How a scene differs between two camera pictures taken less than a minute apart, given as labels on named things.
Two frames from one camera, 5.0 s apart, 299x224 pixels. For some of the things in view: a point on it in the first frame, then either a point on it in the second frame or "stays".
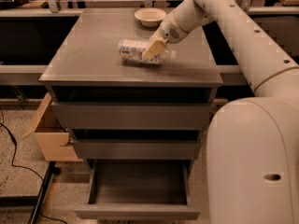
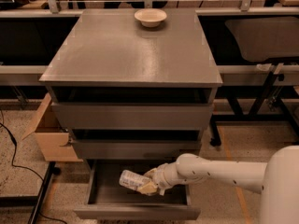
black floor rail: [35, 202] stays
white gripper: [168, 30] → [161, 175]
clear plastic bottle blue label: [133, 50] → [133, 180]
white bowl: [150, 17] stays
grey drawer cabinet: [119, 109] stays
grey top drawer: [134, 115] stays
